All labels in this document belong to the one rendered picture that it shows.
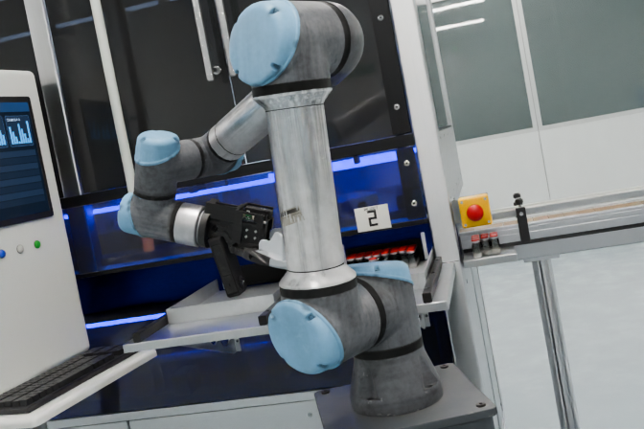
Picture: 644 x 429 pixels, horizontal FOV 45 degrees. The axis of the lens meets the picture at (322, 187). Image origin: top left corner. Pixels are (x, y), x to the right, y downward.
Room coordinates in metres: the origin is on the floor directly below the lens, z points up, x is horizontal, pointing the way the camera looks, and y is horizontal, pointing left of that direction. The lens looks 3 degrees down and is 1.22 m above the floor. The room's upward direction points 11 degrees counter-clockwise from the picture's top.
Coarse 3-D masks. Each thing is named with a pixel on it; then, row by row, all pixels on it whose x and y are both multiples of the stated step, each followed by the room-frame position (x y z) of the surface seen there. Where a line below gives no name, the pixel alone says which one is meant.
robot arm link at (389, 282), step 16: (368, 272) 1.18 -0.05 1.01; (384, 272) 1.18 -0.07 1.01; (400, 272) 1.20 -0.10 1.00; (368, 288) 1.16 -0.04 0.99; (384, 288) 1.18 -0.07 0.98; (400, 288) 1.19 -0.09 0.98; (384, 304) 1.16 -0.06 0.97; (400, 304) 1.19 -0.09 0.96; (384, 320) 1.16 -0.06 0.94; (400, 320) 1.19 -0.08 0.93; (416, 320) 1.21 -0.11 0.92; (384, 336) 1.17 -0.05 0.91; (400, 336) 1.19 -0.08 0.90; (416, 336) 1.21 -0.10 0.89
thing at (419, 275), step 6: (432, 246) 1.96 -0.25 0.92; (432, 252) 1.90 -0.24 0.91; (432, 258) 1.87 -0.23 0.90; (420, 264) 1.92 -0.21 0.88; (426, 264) 1.71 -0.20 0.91; (414, 270) 1.85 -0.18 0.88; (420, 270) 1.84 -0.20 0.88; (426, 270) 1.69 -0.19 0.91; (414, 276) 1.63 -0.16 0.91; (420, 276) 1.63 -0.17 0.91; (426, 276) 1.67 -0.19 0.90; (414, 282) 1.63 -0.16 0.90; (420, 282) 1.63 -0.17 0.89; (414, 288) 1.64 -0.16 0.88; (420, 288) 1.63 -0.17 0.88
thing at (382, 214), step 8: (360, 208) 1.92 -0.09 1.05; (368, 208) 1.91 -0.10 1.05; (376, 208) 1.91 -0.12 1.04; (384, 208) 1.90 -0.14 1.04; (360, 216) 1.92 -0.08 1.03; (368, 216) 1.91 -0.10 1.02; (384, 216) 1.90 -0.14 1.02; (360, 224) 1.92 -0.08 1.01; (368, 224) 1.91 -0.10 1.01; (384, 224) 1.90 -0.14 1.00
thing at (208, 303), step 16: (208, 288) 2.02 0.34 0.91; (256, 288) 2.01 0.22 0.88; (272, 288) 1.97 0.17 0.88; (176, 304) 1.81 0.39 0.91; (192, 304) 1.90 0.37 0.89; (208, 304) 1.74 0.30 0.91; (224, 304) 1.73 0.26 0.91; (240, 304) 1.72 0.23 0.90; (256, 304) 1.71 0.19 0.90; (176, 320) 1.76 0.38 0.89; (192, 320) 1.75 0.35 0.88
